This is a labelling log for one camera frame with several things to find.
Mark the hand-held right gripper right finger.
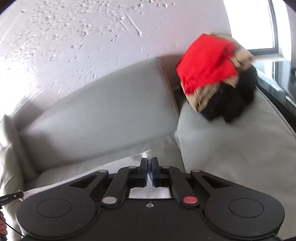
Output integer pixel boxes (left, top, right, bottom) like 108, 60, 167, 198
151, 157, 230, 207

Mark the window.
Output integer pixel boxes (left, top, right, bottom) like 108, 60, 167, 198
223, 0, 296, 61

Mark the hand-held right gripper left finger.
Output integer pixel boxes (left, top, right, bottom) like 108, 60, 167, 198
69, 158, 149, 206

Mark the red garment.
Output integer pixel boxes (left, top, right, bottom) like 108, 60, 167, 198
175, 34, 239, 96

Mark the thin black cable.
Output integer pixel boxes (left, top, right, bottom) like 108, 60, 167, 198
0, 207, 25, 241

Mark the tan garment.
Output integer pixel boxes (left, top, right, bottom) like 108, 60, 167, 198
182, 33, 256, 113

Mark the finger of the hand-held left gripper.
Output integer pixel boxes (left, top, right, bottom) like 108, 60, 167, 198
0, 190, 25, 206

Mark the grey sofa back cushion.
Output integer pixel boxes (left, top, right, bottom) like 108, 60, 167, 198
20, 57, 180, 173

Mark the glass side table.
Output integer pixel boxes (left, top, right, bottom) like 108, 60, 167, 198
253, 56, 296, 131

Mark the white script print garment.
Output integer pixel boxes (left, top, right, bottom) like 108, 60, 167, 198
23, 149, 173, 202

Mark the shiny grey pillow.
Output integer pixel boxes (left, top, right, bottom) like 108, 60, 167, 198
0, 113, 38, 241

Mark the grey sofa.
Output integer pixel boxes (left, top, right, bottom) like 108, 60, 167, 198
0, 57, 296, 241

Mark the large grey sofa cushion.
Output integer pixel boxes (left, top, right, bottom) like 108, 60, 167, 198
174, 88, 296, 240

